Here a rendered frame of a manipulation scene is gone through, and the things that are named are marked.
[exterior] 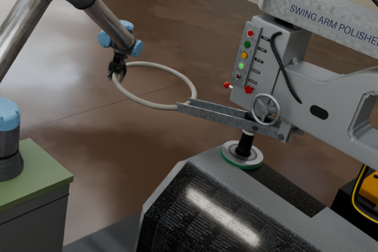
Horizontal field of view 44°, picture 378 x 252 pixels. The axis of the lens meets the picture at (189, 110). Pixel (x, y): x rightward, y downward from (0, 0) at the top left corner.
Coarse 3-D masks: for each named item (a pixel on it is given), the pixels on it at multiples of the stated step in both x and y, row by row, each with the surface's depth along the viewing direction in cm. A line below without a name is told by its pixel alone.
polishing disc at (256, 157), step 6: (228, 144) 239; (234, 144) 240; (222, 150) 233; (228, 150) 233; (234, 150) 234; (252, 150) 238; (258, 150) 240; (228, 156) 228; (234, 156) 229; (240, 156) 231; (252, 156) 233; (258, 156) 234; (234, 162) 226; (240, 162) 226; (246, 162) 227; (252, 162) 228; (258, 162) 229
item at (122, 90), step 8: (128, 64) 273; (136, 64) 277; (144, 64) 280; (152, 64) 282; (168, 72) 284; (176, 72) 282; (184, 80) 278; (120, 88) 248; (192, 88) 271; (128, 96) 245; (192, 96) 263; (144, 104) 243; (152, 104) 244; (160, 104) 245
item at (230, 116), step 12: (180, 108) 248; (192, 108) 242; (204, 108) 251; (216, 108) 246; (228, 108) 240; (216, 120) 233; (228, 120) 228; (240, 120) 224; (264, 132) 216; (276, 132) 212; (300, 132) 216
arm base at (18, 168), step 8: (16, 152) 177; (0, 160) 172; (8, 160) 174; (16, 160) 177; (0, 168) 173; (8, 168) 174; (16, 168) 177; (0, 176) 173; (8, 176) 175; (16, 176) 178
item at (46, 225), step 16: (48, 192) 180; (64, 192) 187; (16, 208) 171; (32, 208) 177; (48, 208) 184; (64, 208) 192; (0, 224) 168; (16, 224) 174; (32, 224) 181; (48, 224) 189; (64, 224) 197; (0, 240) 172; (16, 240) 178; (32, 240) 186; (48, 240) 193
